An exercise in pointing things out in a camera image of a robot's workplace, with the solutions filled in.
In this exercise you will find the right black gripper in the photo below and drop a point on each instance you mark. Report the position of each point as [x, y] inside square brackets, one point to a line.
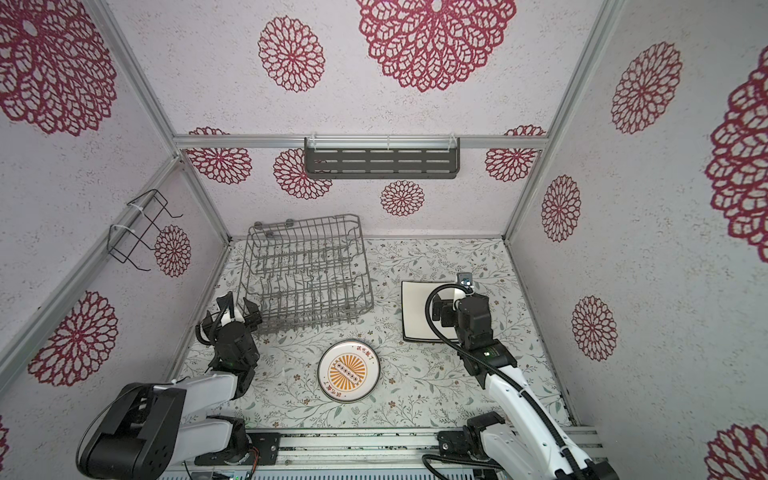
[448, 307]

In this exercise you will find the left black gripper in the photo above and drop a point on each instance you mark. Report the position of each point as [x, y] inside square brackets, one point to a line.
[209, 329]

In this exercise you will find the white square plate black rim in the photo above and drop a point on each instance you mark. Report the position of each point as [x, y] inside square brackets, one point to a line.
[413, 298]

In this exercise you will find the round plate orange pattern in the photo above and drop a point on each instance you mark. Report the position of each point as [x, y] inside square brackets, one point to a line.
[348, 371]

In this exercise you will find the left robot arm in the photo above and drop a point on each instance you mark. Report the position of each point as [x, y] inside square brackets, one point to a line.
[144, 431]

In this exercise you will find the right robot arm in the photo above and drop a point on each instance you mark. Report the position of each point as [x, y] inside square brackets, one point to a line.
[523, 441]

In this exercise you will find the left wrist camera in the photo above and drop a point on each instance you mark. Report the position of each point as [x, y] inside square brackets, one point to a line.
[228, 310]

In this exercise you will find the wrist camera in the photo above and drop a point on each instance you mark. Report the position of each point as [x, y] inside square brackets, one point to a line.
[464, 286]
[228, 310]

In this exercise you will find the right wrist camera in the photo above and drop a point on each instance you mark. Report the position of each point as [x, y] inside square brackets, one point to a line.
[464, 286]

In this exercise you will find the grey wire dish rack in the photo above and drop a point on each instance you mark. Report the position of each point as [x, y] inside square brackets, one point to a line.
[306, 273]

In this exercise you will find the black wire wall holder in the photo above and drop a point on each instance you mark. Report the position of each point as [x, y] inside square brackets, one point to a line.
[127, 236]

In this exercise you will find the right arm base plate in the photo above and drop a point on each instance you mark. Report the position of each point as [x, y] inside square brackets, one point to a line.
[456, 443]

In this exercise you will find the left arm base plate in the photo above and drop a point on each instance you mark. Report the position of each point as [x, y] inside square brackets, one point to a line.
[259, 448]

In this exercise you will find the aluminium mounting rail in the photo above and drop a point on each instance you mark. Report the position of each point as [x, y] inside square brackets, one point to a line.
[359, 449]

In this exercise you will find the grey slotted wall shelf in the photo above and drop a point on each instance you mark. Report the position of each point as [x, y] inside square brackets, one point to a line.
[383, 158]

